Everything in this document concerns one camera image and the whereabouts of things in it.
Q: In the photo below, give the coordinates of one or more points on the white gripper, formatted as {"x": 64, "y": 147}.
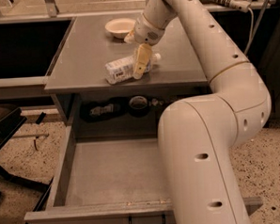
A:
{"x": 144, "y": 33}

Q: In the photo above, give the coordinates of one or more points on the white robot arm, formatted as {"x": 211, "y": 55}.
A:
{"x": 196, "y": 133}

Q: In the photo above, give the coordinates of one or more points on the grey open top drawer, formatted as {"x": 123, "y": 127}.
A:
{"x": 105, "y": 180}

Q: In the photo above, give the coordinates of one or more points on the white bowl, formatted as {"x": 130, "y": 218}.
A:
{"x": 120, "y": 27}

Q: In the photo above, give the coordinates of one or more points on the small metal parts in cabinet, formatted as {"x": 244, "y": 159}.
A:
{"x": 157, "y": 102}

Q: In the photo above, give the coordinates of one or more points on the black tape roll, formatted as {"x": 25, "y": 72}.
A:
{"x": 138, "y": 106}

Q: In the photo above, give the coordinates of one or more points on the grey cabinet desk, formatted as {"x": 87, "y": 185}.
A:
{"x": 79, "y": 73}

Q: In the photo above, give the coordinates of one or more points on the black bag with tool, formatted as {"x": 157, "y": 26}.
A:
{"x": 99, "y": 111}

